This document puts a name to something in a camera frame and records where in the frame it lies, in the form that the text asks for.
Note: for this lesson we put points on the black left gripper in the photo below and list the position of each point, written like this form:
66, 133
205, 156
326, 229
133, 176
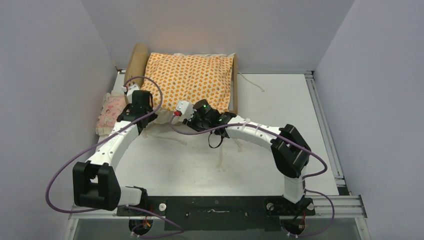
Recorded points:
152, 117

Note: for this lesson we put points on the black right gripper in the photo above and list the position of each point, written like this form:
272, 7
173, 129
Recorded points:
193, 122

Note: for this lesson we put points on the wooden pet bed frame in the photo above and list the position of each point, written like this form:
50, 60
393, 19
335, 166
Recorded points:
137, 66

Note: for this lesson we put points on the orange patterned bed cushion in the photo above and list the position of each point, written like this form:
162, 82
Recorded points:
191, 78

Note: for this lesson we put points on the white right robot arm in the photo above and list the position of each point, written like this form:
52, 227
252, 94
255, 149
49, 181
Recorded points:
288, 147

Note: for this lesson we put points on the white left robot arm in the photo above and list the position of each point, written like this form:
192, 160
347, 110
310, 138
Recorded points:
95, 184

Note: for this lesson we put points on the pink frilled small pillow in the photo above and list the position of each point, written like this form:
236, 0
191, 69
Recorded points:
112, 106

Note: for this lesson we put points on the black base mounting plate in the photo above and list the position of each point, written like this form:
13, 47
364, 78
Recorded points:
228, 213

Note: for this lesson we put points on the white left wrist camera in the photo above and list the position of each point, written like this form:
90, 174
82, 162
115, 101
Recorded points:
129, 90

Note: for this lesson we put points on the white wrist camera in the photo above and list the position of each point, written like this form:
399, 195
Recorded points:
185, 110
129, 90

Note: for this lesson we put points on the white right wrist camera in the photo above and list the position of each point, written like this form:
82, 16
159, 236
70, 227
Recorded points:
185, 110

